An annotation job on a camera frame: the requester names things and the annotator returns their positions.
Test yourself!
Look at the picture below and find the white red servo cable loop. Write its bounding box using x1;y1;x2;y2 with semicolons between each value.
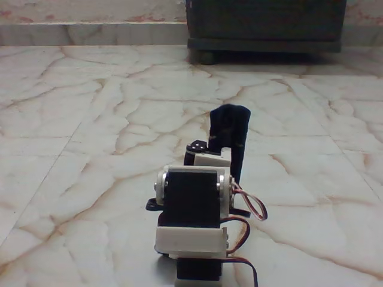
229;182;268;222

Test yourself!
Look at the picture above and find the black red servo cable arc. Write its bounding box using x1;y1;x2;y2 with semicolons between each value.
220;217;251;254

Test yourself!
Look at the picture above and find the black red servo cable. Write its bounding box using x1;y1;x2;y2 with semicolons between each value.
223;257;260;287

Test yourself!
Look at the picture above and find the dark navy patterned sock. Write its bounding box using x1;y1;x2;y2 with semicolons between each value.
208;104;252;188

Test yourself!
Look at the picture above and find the dark wooden cabinet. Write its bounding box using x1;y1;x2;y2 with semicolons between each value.
186;0;348;54

